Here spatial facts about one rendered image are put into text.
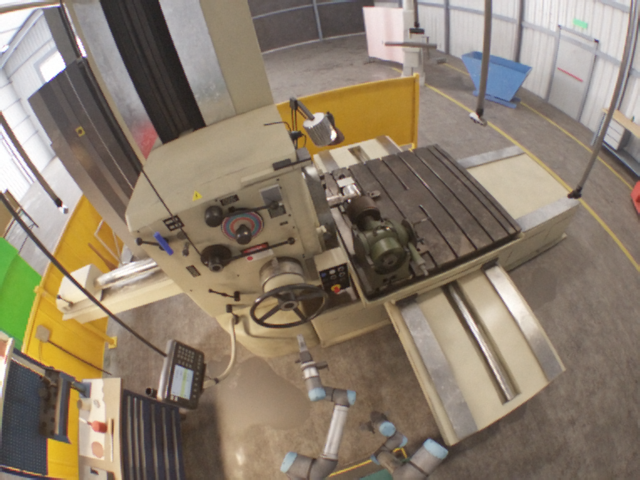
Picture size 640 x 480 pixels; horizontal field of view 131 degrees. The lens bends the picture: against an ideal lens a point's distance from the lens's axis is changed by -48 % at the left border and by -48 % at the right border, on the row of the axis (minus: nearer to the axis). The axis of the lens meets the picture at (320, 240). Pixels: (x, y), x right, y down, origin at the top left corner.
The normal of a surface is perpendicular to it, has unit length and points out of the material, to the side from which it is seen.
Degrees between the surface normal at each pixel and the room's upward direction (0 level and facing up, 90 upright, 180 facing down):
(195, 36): 90
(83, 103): 90
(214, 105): 90
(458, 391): 0
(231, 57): 90
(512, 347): 0
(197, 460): 0
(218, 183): 45
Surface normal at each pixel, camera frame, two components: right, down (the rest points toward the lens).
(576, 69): -0.95, 0.31
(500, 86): -0.70, 0.61
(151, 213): 0.07, 0.05
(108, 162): 0.27, 0.71
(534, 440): -0.16, -0.64
